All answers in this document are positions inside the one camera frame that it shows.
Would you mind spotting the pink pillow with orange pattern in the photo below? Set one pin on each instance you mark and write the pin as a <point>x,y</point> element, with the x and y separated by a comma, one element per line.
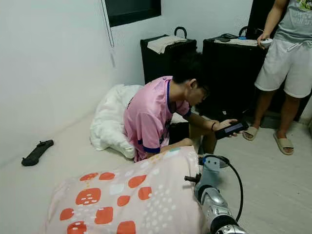
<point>141,195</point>

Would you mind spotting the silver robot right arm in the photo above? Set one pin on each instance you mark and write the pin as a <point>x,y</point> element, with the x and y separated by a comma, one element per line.
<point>217,209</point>

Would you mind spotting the black handheld device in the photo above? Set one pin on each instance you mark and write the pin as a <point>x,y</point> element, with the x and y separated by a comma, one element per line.
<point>231,129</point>

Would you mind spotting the beige sandal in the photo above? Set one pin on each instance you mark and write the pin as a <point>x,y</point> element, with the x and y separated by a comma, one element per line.
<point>284,145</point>
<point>250,133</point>

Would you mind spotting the person in pink shirt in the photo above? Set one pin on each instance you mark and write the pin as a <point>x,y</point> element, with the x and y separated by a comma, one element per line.
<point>151,112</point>

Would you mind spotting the white crumpled blanket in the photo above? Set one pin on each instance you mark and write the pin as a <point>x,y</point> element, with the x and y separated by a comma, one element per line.
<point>109,122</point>

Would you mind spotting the large black case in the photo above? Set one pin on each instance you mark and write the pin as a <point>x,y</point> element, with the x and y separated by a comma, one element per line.
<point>231,73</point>

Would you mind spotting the beige folded towel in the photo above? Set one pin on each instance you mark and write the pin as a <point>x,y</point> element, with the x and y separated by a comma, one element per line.
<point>165,44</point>

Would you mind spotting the white bed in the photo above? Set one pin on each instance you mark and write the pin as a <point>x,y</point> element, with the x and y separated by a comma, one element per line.
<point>48,180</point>

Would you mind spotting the flat beige cloth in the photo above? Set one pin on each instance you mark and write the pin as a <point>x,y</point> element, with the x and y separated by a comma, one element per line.
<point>243,42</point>

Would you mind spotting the person in grey shorts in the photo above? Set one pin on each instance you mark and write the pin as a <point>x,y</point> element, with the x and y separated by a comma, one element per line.
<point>287,58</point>

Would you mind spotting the black game controller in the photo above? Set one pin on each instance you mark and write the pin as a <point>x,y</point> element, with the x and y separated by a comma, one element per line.
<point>37,153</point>

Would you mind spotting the white handheld controller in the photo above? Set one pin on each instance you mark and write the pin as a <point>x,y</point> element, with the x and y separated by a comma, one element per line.
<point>266,42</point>

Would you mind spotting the white blind wand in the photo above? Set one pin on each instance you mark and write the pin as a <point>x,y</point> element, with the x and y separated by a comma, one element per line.
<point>108,27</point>

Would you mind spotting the dark window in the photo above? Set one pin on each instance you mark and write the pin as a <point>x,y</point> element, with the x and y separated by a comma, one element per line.
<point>134,10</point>

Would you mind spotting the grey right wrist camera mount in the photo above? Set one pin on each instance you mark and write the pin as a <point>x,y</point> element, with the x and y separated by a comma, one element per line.
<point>210,170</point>

